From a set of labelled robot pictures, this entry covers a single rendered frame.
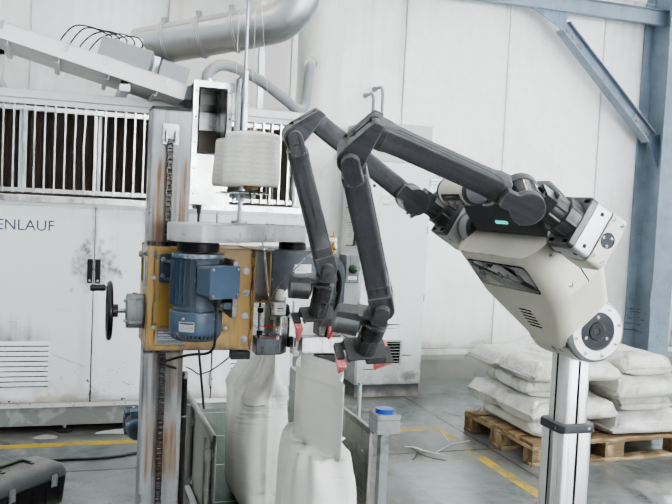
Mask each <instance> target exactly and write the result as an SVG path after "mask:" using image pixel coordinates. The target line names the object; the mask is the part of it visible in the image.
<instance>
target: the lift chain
mask: <svg viewBox="0 0 672 504"><path fill-rule="evenodd" d="M173 143H174V142H173V140H172V141H170V140H168V147H167V155H168V156H167V173H166V176H167V177H166V200H165V218H166V219H165V226H164V227H165V230H164V239H165V240H164V247H170V240H169V241H168V240H166V239H167V235H165V234H166V233H167V230H166V228H167V225H166V223H168V222H171V213H172V209H171V208H172V185H173V159H174V157H173V155H174V145H173ZM169 144H172V146H169ZM169 149H172V150H173V151H169ZM169 155H172V156H169ZM168 160H172V162H169V161H168ZM169 165H171V167H169ZM168 170H170V171H172V172H168ZM168 176H171V178H169V177H168ZM168 181H171V183H168ZM168 186H171V188H168ZM167 192H171V193H167ZM167 197H170V199H167ZM167 202H170V204H167ZM167 207H170V209H167ZM166 213H170V214H166ZM167 218H169V220H167ZM165 244H169V246H166V245H165ZM162 353H164V355H162ZM161 358H164V360H166V351H160V361H163V360H161ZM161 368H164V370H161ZM161 373H164V375H161ZM165 373H166V366H165V367H163V366H160V365H159V391H158V394H159V395H158V417H157V425H158V426H157V446H156V472H155V475H156V476H155V498H154V504H161V481H162V477H161V476H162V454H163V428H164V427H163V425H164V400H165V395H164V394H165V385H164V384H165ZM163 378H164V380H160V379H163ZM161 384H163V385H161ZM160 389H164V390H160ZM160 394H163V396H160ZM160 399H163V401H160ZM160 404H162V406H160ZM160 409H163V410H162V411H159V410H160ZM159 414H162V416H159ZM160 419H162V421H159V420H160ZM159 425H162V426H159ZM158 430H162V431H158ZM159 435H161V436H159ZM158 440H162V441H158ZM158 445H161V446H160V447H158ZM158 450H161V452H158ZM158 455H161V457H158ZM158 460H161V461H160V462H157V461H158ZM158 465H160V467H158ZM157 470H160V472H157ZM157 475H160V477H157ZM157 480H160V482H157ZM158 485H159V487H157V486H158ZM156 491H159V492H156ZM156 496H159V497H156ZM156 501H159V502H156Z"/></svg>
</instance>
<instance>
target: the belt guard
mask: <svg viewBox="0 0 672 504"><path fill-rule="evenodd" d="M305 238H306V227H305V226H303V225H282V224H275V225H271V224H231V223H211V222H168V223H167V240H170V241H180V242H198V243H255V242H299V243H302V242H305Z"/></svg>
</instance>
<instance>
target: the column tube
mask: <svg viewBox="0 0 672 504"><path fill-rule="evenodd" d="M163 123H167V124H179V125H180V126H179V145H174V155H173V157H174V159H173V185H172V208H171V209H172V213H171V222H188V216H189V190H190V164H191V138H192V112H190V111H178V110H166V109H152V110H151V111H150V112H149V125H148V154H147V169H148V188H147V182H146V192H147V208H146V210H145V238H144V245H146V246H147V247H148V246H162V247H164V240H165V239H164V230H165V227H164V226H165V219H166V218H165V200H166V177H167V176H166V173H167V156H168V155H167V147H168V145H167V144H162V126H163ZM180 355H183V350H174V351H166V359H170V358H173V357H177V356H180ZM158 362H160V351H145V350H144V347H143V345H142V343H141V351H140V379H139V407H138V435H137V464H136V492H135V504H154V498H155V476H156V475H155V472H156V446H157V426H158V425H157V417H158V395H159V394H158V391H159V364H158ZM166 365H171V366H175V367H176V368H177V369H172V368H168V367H166V373H165V384H164V385H165V394H164V395H165V400H164V425H163V427H164V428H163V454H162V476H161V477H162V481H161V504H177V503H178V477H179V451H180V425H181V399H182V372H183V358H179V359H176V360H172V361H169V362H166Z"/></svg>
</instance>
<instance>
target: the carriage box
mask: <svg viewBox="0 0 672 504"><path fill-rule="evenodd" d="M174 251H178V250H177V247H162V246H148V247H147V246H146V245H144V242H142V250H141V251H139V257H141V281H140V293H141V294H143V295H144V323H143V327H142V328H139V338H140V341H141V343H142V345H143V347H144V350H145V351H174V350H211V348H212V346H213V341H214V340H213V341H209V342H184V344H156V329H169V309H171V308H173V305H171V304H170V303H169V296H170V283H160V282H159V256H160V254H172V252H174ZM216 253H223V254H224V255H225V256H224V258H231V259H233V260H236V261H238V266H239V267H240V269H241V271H240V295H239V298H237V306H236V318H230V317H229V316H228V315H226V314H225V313H224V312H223V315H222V330H221V334H220V335H219V337H218V338H217V341H216V346H215V349H214V350H252V339H253V315H254V303H253V302H254V292H255V269H256V250H255V249H252V248H249V247H245V246H242V245H220V251H219V252H216ZM144 259H145V260H147V286H145V284H144V283H143V266H144Z"/></svg>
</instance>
